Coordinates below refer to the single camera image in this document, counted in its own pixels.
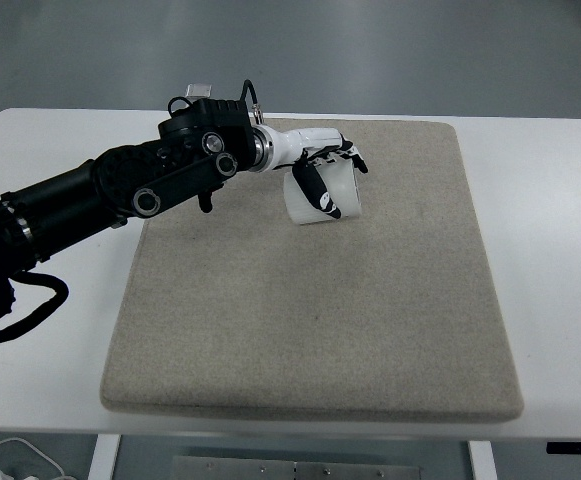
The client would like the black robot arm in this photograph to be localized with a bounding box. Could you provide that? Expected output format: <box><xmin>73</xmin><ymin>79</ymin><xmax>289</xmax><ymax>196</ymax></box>
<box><xmin>0</xmin><ymin>80</ymin><xmax>261</xmax><ymax>343</ymax></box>

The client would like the black desk control panel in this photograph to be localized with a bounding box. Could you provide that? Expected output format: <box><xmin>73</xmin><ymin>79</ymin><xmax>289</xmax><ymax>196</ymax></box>
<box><xmin>546</xmin><ymin>442</ymin><xmax>581</xmax><ymax>455</ymax></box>

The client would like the grey felt mat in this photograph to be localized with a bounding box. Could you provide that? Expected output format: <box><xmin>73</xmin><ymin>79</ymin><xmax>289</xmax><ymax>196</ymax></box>
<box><xmin>100</xmin><ymin>120</ymin><xmax>524</xmax><ymax>423</ymax></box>

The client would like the white cable on floor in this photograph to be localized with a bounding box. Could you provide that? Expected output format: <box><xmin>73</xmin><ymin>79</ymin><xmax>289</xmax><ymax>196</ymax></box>
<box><xmin>0</xmin><ymin>437</ymin><xmax>66</xmax><ymax>480</ymax></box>

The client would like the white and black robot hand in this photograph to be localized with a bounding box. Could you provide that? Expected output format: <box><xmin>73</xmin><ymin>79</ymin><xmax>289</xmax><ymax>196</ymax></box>
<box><xmin>251</xmin><ymin>124</ymin><xmax>368</xmax><ymax>210</ymax></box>

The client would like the clear bracket at table edge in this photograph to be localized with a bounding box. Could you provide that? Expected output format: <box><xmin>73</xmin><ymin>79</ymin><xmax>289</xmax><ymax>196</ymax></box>
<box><xmin>185</xmin><ymin>83</ymin><xmax>212</xmax><ymax>100</ymax></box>

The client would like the white table leg left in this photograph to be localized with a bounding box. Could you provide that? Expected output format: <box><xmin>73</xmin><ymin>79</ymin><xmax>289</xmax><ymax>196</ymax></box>
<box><xmin>87</xmin><ymin>434</ymin><xmax>121</xmax><ymax>480</ymax></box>

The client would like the white ribbed cup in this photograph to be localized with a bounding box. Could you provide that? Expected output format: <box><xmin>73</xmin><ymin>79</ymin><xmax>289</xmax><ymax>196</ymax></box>
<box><xmin>283</xmin><ymin>160</ymin><xmax>361</xmax><ymax>225</ymax></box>

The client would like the white table leg right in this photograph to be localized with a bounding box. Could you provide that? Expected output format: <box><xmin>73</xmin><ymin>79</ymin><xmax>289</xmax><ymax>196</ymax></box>
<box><xmin>468</xmin><ymin>441</ymin><xmax>498</xmax><ymax>480</ymax></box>

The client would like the black sleeved cable loop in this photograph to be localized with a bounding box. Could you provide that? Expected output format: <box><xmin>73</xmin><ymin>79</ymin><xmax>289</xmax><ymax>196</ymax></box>
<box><xmin>0</xmin><ymin>272</ymin><xmax>70</xmax><ymax>345</ymax></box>

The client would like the grey metal base plate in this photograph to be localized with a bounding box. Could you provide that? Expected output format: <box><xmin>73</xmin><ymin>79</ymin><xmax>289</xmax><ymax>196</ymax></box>
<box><xmin>170</xmin><ymin>456</ymin><xmax>421</xmax><ymax>480</ymax></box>

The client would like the white table leg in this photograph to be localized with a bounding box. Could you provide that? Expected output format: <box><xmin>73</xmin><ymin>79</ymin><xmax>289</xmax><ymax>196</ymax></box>
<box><xmin>468</xmin><ymin>441</ymin><xmax>498</xmax><ymax>480</ymax></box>
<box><xmin>87</xmin><ymin>434</ymin><xmax>121</xmax><ymax>480</ymax></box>

